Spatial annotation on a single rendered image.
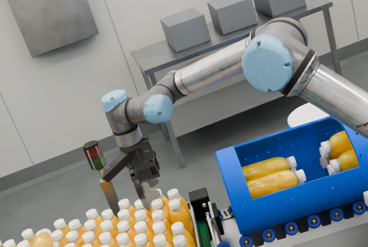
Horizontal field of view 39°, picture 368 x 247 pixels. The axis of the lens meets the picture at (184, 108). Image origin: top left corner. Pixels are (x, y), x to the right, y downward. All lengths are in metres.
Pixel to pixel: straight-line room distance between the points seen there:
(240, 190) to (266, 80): 0.55
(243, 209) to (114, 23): 3.39
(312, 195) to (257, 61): 0.64
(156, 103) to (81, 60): 3.51
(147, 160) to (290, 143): 0.58
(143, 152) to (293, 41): 0.57
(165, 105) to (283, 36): 0.39
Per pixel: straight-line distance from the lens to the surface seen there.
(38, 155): 5.11
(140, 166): 1.49
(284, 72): 1.12
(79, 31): 4.56
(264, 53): 1.12
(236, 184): 1.61
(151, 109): 1.36
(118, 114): 1.42
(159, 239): 1.65
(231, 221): 1.91
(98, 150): 2.03
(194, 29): 4.16
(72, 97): 4.92
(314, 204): 1.68
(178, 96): 1.46
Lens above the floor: 2.01
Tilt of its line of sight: 21 degrees down
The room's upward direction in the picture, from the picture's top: 18 degrees counter-clockwise
